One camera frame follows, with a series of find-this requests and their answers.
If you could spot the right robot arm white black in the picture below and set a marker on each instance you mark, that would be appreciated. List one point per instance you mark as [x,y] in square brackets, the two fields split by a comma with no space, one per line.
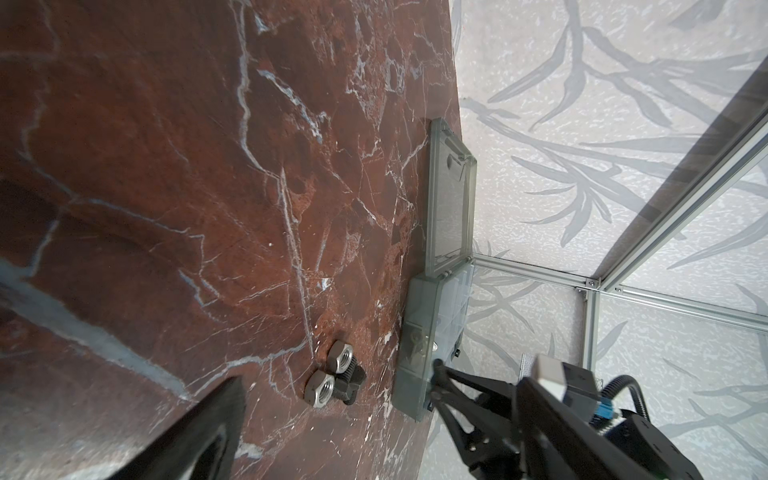
[631,431]

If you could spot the silver hex nut top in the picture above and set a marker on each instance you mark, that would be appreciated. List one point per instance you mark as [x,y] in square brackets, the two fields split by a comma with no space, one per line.
[339,357]

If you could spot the grey compartment organizer box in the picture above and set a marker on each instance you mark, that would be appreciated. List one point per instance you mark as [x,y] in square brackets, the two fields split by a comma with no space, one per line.
[437,301]

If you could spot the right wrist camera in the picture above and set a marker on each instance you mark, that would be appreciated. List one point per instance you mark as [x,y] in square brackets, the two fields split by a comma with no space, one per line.
[574,386]

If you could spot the silver hex nut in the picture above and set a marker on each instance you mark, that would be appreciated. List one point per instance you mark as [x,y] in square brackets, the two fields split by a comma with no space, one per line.
[319,389]
[339,357]

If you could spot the black hex bolt middle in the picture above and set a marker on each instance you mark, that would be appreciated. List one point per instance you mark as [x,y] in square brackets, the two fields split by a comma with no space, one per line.
[348,384]

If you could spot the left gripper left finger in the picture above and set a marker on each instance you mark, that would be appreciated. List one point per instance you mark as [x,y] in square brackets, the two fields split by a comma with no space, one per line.
[200,445]

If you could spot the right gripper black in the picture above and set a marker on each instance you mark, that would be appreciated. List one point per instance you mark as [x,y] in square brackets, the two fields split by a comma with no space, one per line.
[487,441]

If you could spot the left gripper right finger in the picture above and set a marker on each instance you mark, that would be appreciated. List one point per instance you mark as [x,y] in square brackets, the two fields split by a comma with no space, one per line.
[558,445]

